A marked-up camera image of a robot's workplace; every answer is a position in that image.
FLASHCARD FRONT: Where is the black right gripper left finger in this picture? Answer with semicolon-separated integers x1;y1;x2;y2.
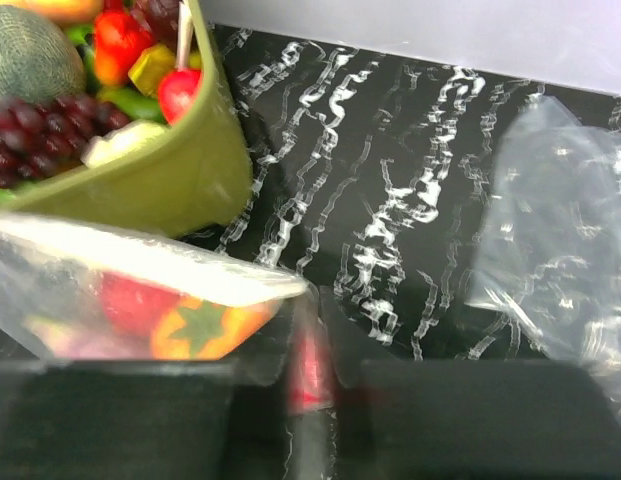
0;360;290;479

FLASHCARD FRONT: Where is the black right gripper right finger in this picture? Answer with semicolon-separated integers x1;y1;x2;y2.
338;360;621;479

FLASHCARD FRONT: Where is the dotted clear zip bag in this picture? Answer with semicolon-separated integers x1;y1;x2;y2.
0;212;333;411

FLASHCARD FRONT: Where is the red apple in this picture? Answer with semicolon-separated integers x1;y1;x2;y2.
158;69;202;125
98;272;181;337

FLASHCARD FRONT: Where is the red yellow peach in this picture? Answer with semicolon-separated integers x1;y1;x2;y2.
149;297;281;361

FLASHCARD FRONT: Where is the red zipper clear bag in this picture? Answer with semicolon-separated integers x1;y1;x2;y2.
466;97;621;403

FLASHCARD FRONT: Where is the black marbled table mat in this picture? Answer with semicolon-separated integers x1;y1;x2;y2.
179;22;621;480

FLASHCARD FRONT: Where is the white cauliflower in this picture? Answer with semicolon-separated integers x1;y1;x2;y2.
81;120;169;168

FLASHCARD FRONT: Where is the olive green plastic bin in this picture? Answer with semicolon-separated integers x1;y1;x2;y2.
0;1;252;237

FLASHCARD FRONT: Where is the dark purple grape bunch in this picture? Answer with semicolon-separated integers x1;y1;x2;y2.
0;94;131;190

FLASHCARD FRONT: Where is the green vegetable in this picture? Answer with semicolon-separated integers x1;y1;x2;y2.
97;87;167;124

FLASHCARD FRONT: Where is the red apple in bin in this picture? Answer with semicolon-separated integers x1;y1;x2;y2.
158;69;202;125

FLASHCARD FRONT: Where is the green broccoli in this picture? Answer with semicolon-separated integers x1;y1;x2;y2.
0;5;86;103

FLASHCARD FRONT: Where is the olive yellow block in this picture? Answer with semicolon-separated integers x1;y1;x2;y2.
128;44;176;97

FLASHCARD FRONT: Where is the red orange fruit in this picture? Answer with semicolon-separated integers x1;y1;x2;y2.
94;10;156;87

